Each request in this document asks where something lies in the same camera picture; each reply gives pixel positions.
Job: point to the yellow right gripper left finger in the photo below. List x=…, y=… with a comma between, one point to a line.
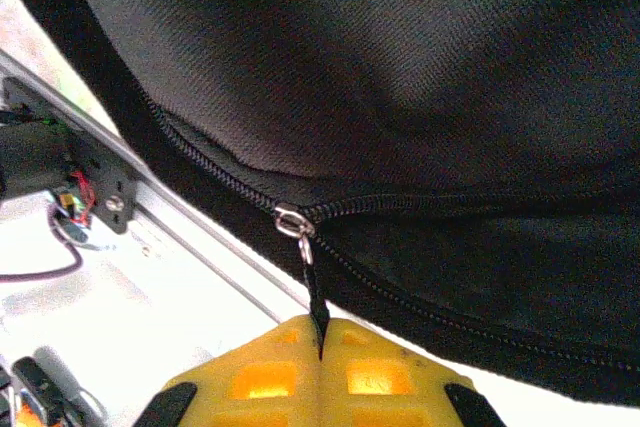
x=240, y=382

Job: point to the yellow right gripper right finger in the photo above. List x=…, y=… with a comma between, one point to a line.
x=400, y=387

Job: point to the black fabric backpack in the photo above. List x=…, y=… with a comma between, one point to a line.
x=375, y=72

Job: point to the aluminium mounting rail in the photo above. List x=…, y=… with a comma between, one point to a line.
x=190, y=247

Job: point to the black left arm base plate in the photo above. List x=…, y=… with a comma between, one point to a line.
x=107, y=182

